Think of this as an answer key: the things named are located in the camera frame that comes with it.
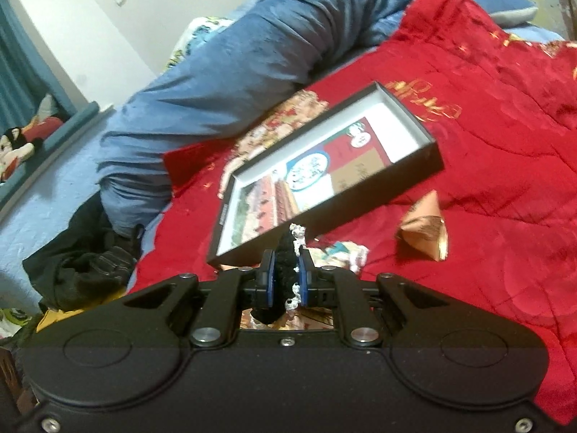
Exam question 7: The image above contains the brown triangular snack packet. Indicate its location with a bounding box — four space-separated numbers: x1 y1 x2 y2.
396 190 449 262

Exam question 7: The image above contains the colourful booklet in box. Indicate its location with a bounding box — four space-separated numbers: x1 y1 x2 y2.
220 114 392 251

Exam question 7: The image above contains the black shallow box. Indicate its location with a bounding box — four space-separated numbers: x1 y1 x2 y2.
206 82 444 269

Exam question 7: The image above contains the black clothing pile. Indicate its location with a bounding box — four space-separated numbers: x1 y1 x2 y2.
22 193 145 312

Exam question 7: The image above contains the red embroidered quilt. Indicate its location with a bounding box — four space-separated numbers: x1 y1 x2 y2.
135 0 576 429

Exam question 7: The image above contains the yellow cloth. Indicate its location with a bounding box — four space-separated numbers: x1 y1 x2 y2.
35 289 126 333

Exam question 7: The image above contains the blue plush blanket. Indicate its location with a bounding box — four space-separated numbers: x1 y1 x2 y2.
97 0 537 237

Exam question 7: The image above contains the cartoon print pillow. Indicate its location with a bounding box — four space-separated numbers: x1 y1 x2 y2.
164 17 235 70

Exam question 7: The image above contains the plush toy on sill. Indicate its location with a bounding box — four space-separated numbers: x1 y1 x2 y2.
1 94 63 183

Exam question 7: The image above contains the teal curtain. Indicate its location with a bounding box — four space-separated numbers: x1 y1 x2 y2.
0 0 77 131

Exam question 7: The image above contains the dark metal stool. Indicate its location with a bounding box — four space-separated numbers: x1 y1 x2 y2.
561 0 577 42

